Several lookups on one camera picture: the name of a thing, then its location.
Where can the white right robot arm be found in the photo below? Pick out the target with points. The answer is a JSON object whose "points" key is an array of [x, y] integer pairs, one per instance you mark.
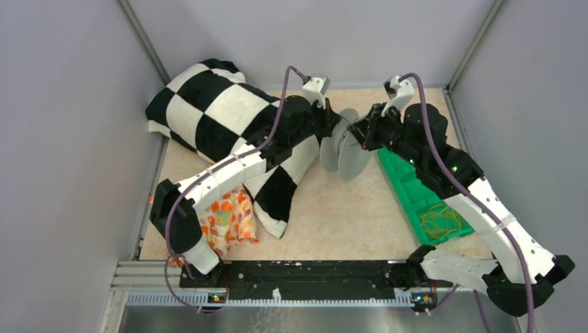
{"points": [[522, 274]]}

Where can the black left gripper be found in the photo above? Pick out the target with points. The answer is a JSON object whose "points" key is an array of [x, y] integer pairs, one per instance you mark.
{"points": [[329, 120]]}

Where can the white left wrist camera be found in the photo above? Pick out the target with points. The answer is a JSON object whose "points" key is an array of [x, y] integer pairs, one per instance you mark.
{"points": [[314, 89]]}

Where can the orange floral cloth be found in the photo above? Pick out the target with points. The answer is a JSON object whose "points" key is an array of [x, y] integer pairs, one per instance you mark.
{"points": [[226, 223]]}

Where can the black white checkered blanket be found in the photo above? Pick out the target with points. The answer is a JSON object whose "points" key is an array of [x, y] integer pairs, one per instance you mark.
{"points": [[211, 110]]}

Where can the grey plastic cable spool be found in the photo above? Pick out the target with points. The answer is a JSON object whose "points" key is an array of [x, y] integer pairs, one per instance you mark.
{"points": [[341, 151]]}

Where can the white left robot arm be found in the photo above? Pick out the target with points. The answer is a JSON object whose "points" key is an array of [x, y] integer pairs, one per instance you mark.
{"points": [[177, 206]]}

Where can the green plastic compartment bin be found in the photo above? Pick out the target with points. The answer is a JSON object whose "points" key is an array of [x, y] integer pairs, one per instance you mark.
{"points": [[432, 220]]}

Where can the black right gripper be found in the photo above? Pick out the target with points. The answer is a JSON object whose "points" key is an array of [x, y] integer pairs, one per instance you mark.
{"points": [[365, 130]]}

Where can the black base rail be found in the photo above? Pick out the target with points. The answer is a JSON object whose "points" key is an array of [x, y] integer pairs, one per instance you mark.
{"points": [[309, 280]]}

